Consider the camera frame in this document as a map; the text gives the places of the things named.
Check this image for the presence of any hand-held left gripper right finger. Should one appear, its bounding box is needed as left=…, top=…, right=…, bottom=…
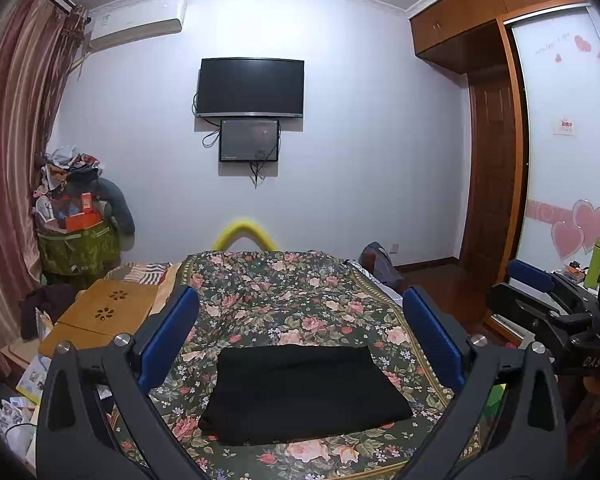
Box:
left=395, top=285, right=568, bottom=480

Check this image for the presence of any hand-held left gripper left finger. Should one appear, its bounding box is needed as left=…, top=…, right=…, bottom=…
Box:
left=34, top=285, right=211, bottom=480

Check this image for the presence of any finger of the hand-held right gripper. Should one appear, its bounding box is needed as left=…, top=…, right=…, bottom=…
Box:
left=509, top=259, right=598, bottom=313
left=486, top=282, right=596, bottom=356

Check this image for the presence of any black printed t-shirt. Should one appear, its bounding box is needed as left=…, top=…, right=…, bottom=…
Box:
left=198, top=344, right=414, bottom=447

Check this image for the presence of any green bottle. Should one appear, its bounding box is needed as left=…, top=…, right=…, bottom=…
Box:
left=586, top=247, right=600, bottom=290

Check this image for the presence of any striped pink cloth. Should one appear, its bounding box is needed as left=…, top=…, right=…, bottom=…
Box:
left=104, top=260, right=181, bottom=293

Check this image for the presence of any wooden folding table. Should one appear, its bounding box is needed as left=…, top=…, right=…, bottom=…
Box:
left=37, top=277, right=163, bottom=361

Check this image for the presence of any grey backpack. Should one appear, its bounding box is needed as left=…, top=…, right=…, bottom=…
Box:
left=359, top=241, right=403, bottom=288

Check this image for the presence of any wooden door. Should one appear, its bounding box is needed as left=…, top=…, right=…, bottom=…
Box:
left=467, top=77, right=520, bottom=281

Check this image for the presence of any floral blanket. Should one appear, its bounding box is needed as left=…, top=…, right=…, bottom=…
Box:
left=107, top=249, right=481, bottom=480

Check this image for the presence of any green fabric bag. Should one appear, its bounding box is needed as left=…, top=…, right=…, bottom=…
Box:
left=36, top=225, right=122, bottom=277

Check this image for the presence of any yellow foam arch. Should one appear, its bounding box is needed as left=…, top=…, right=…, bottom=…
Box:
left=212, top=218, right=277, bottom=252

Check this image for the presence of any dark maroon cloth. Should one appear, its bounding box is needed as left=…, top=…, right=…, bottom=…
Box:
left=20, top=284, right=76, bottom=341

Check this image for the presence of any grey plush cushion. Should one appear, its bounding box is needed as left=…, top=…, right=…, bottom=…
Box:
left=96, top=177, right=136, bottom=251

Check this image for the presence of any wooden wardrobe with white doors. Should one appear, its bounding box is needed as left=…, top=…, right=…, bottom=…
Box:
left=409, top=0, right=600, bottom=331

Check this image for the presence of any orange box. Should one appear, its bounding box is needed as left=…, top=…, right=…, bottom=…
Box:
left=55, top=210, right=103, bottom=232

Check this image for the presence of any pile of books and papers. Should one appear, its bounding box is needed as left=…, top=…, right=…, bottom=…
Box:
left=0, top=352, right=48, bottom=466

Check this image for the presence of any striped pink curtain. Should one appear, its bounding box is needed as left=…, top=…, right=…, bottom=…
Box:
left=0, top=0, right=88, bottom=391

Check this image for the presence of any white air conditioner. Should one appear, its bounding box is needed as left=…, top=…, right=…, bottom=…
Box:
left=87, top=0, right=188, bottom=52

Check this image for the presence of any small black wall monitor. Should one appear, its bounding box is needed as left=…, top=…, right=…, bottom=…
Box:
left=219, top=118, right=281, bottom=163

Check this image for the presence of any black wall television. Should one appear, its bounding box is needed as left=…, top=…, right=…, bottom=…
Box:
left=195, top=58, right=305, bottom=120

